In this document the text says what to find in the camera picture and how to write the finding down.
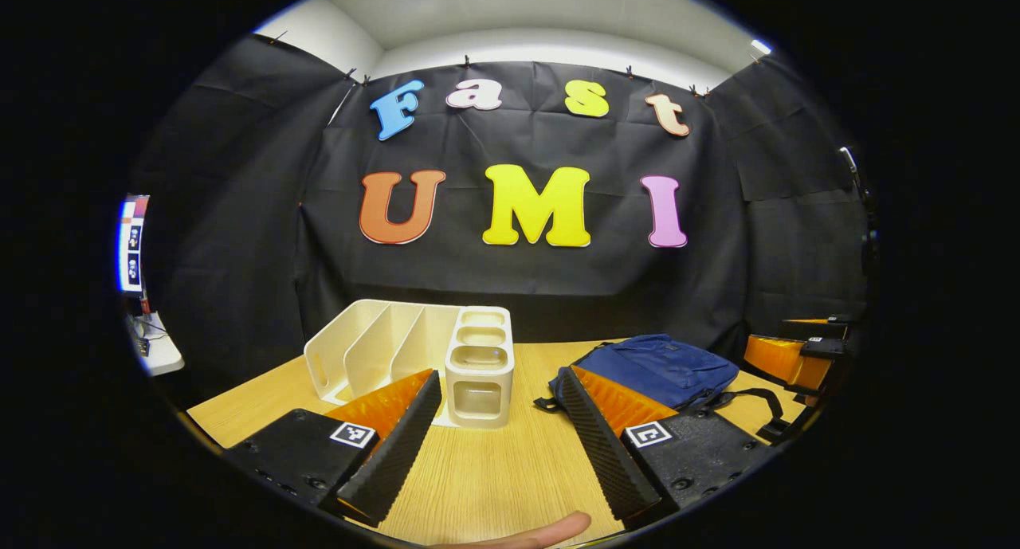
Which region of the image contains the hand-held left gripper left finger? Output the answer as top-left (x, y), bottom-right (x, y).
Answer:
top-left (226, 368), bottom-right (444, 527)

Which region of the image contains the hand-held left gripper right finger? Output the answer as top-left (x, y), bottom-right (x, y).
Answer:
top-left (560, 366), bottom-right (774, 531)

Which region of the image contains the blue schoolbag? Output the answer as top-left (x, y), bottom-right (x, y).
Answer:
top-left (534, 333), bottom-right (786, 446)

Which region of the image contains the white plastic bookshelf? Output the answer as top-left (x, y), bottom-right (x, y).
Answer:
top-left (304, 298), bottom-right (516, 430)

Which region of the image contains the white side table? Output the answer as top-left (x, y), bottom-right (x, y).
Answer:
top-left (127, 310), bottom-right (186, 377)

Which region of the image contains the computer monitor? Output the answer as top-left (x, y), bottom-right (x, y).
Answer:
top-left (118, 195), bottom-right (150, 295)

